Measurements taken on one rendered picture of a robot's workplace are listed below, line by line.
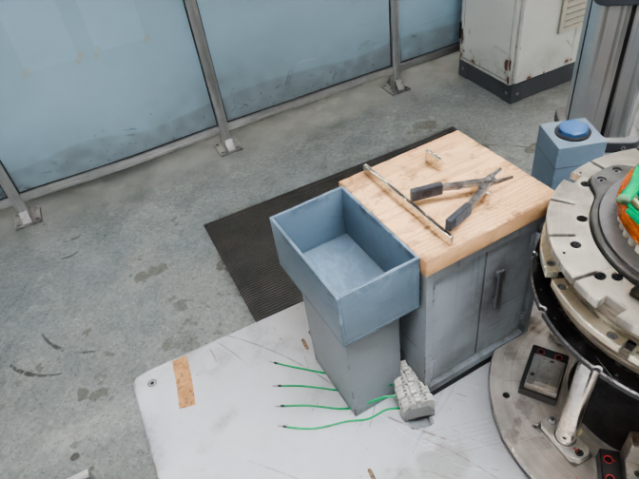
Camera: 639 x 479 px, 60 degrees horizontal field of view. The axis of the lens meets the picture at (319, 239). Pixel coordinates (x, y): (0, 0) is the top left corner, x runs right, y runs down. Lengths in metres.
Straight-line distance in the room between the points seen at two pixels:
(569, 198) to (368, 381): 0.35
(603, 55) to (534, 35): 1.95
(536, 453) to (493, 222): 0.31
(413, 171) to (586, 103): 0.42
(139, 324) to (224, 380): 1.27
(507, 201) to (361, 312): 0.22
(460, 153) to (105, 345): 1.62
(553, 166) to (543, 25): 2.14
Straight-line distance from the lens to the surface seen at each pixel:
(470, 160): 0.77
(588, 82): 1.06
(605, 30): 1.03
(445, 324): 0.75
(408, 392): 0.81
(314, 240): 0.76
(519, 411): 0.83
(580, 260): 0.60
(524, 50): 2.98
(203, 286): 2.19
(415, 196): 0.67
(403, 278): 0.63
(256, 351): 0.93
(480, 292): 0.76
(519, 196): 0.72
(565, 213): 0.66
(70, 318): 2.31
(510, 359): 0.88
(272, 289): 2.08
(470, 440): 0.82
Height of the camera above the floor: 1.51
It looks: 42 degrees down
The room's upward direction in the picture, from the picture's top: 9 degrees counter-clockwise
